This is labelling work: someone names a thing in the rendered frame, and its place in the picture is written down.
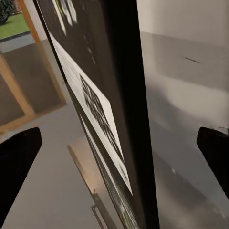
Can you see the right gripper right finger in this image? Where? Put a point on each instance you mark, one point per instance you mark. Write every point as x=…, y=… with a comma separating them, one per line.
x=214, y=145

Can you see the poster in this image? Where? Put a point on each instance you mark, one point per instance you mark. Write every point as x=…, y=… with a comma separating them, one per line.
x=97, y=47

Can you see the door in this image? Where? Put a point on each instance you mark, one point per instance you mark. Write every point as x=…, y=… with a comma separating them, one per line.
x=16, y=27

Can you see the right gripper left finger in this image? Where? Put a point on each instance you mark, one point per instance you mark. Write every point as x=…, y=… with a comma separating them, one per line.
x=16, y=158

